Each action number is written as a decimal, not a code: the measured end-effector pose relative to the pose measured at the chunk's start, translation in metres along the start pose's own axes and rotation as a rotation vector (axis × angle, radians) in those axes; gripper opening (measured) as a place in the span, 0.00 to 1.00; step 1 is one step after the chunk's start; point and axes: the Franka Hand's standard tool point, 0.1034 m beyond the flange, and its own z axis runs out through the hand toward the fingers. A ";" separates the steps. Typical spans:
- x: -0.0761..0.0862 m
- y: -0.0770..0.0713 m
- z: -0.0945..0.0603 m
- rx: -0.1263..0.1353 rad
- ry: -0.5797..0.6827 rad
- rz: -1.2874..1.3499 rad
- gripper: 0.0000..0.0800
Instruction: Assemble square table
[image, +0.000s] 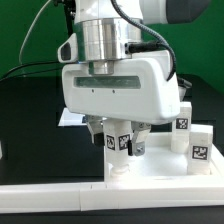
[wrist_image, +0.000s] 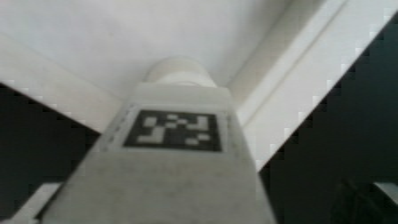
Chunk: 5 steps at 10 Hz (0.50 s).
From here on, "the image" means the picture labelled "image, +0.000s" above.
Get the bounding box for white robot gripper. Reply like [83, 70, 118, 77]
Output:
[62, 50, 180, 156]

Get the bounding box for white square table top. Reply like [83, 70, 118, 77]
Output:
[104, 133, 224, 182]

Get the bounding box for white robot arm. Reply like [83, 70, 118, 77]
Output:
[58, 0, 211, 156]

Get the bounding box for white sheet with tags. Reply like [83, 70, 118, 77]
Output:
[58, 108, 86, 127]

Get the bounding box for white front fence bar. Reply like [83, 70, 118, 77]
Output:
[0, 178, 224, 214]

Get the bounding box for white block at left edge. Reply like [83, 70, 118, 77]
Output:
[0, 141, 3, 160]

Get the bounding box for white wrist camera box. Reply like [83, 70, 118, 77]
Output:
[57, 33, 78, 63]

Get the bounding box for black cables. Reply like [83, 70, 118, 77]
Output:
[0, 59, 64, 83]

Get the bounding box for grey cable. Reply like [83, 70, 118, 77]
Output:
[18, 0, 54, 66]

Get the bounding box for black camera stand pole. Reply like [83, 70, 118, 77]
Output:
[53, 0, 76, 36]

